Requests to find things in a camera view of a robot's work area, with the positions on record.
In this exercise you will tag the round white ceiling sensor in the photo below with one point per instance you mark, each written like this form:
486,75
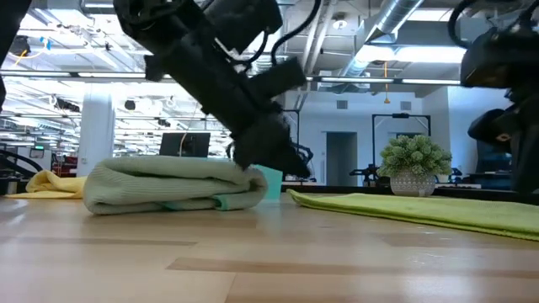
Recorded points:
339,23

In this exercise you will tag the grey door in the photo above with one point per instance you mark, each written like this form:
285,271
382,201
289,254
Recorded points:
341,160

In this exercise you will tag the artificial plant in patterned pot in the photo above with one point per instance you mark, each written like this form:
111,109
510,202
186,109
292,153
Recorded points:
412,160

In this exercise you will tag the dark desk monitor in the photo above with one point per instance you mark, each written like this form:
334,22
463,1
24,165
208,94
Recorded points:
492,168

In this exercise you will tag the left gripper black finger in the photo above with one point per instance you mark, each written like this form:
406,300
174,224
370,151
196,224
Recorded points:
269,147

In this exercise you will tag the green exit sign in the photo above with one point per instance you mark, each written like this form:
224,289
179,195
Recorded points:
39,147

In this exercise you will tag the slanted silver ventilation duct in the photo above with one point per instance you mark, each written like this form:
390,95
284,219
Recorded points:
391,17

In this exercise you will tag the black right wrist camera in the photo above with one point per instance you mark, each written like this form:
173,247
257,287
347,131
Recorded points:
501,54

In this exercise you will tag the pale green microfiber towel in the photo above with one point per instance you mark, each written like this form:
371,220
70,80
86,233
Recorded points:
168,181

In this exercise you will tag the black computer monitor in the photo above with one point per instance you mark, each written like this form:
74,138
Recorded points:
185,145

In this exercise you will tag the black background robot arm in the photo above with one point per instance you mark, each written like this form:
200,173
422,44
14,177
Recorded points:
366,171

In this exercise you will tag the lime green microfiber towel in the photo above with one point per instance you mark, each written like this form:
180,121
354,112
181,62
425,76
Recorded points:
421,210

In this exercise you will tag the yellow microfiber towel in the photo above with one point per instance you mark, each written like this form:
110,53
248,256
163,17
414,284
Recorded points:
50,185

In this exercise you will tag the white building pillar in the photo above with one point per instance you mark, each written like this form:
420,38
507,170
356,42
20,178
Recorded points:
96,126

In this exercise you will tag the red tool cabinet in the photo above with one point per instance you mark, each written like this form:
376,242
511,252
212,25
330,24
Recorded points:
67,164

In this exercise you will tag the grey wall vent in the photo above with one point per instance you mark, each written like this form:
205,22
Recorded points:
342,104
405,105

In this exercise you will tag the black keyboard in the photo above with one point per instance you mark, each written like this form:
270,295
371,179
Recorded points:
484,195

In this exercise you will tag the teal translucent plastic bin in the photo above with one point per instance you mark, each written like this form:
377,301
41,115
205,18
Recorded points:
273,183

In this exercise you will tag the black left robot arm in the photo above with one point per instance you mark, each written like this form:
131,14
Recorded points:
168,17

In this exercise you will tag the long ceiling light rail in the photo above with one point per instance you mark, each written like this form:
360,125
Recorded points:
42,74

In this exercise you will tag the black round ceiling speaker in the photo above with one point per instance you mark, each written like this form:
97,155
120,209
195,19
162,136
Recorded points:
129,105

